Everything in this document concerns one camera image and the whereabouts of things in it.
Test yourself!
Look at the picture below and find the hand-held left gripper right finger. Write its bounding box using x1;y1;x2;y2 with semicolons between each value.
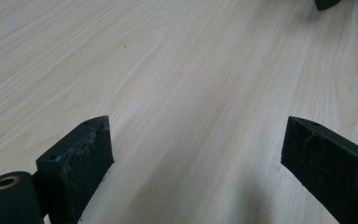
280;116;358;224

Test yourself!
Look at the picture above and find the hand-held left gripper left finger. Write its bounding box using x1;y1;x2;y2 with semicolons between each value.
34;115;116;224

